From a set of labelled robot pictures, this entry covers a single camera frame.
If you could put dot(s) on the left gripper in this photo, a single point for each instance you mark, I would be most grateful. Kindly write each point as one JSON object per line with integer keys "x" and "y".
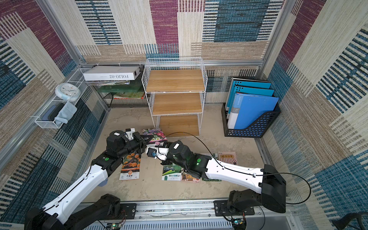
{"x": 141, "y": 144}

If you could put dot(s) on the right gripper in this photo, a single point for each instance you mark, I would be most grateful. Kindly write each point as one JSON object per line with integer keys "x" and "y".
{"x": 164, "y": 156}

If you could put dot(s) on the purple flower seed packet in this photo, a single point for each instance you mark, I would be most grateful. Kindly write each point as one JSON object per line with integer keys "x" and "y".
{"x": 158, "y": 135}

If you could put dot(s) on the green seed bag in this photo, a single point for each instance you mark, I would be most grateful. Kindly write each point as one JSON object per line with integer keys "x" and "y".
{"x": 206, "y": 179}
{"x": 172, "y": 172}

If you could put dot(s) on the orange flower seed packet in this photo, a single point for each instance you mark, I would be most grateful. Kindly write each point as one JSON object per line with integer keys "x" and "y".
{"x": 130, "y": 167}

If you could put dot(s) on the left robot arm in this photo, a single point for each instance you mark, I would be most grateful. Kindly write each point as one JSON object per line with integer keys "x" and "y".
{"x": 60, "y": 214}

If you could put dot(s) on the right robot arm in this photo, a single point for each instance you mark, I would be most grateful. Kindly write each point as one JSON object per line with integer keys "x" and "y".
{"x": 264, "y": 186}

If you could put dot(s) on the red green book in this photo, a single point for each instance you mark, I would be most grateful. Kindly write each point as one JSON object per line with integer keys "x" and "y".
{"x": 136, "y": 95}

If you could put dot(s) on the green book in tray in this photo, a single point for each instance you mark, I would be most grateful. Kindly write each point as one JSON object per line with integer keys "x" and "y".
{"x": 131, "y": 88}

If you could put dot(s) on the light blue cloth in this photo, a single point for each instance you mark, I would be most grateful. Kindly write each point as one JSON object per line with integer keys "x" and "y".
{"x": 65, "y": 114}

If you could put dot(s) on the white folio box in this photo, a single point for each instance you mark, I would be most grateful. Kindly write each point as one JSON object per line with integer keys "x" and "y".
{"x": 112, "y": 73}

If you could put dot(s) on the white round clock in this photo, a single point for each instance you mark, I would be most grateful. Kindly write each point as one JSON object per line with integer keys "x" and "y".
{"x": 67, "y": 92}

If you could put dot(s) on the blue folder front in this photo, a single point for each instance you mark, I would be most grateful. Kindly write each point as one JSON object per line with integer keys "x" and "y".
{"x": 247, "y": 108}

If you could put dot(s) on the black file holder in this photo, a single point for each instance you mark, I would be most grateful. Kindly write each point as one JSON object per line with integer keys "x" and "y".
{"x": 256, "y": 130}

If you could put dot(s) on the dark blue case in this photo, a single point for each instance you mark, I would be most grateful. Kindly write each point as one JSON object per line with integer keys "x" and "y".
{"x": 52, "y": 112}

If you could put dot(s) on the teal folder middle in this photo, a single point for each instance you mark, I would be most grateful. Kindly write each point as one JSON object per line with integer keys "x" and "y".
{"x": 246, "y": 90}

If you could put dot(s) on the teal folder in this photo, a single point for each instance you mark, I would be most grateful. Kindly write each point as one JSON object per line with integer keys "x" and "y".
{"x": 246, "y": 83}
{"x": 246, "y": 90}

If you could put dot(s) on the teal folder back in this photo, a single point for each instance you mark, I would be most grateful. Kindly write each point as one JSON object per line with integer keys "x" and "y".
{"x": 246, "y": 83}

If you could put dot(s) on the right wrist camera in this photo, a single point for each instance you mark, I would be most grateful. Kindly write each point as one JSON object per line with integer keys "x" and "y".
{"x": 152, "y": 152}

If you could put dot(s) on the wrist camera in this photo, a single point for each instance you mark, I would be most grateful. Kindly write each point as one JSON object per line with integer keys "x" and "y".
{"x": 152, "y": 152}
{"x": 129, "y": 133}

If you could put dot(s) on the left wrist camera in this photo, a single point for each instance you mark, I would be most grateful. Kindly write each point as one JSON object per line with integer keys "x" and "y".
{"x": 129, "y": 133}

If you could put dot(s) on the white wire shelf rack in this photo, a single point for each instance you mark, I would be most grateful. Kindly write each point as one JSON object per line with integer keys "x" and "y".
{"x": 176, "y": 90}

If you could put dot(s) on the white wire wall basket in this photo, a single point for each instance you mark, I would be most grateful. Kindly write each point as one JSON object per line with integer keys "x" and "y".
{"x": 76, "y": 79}

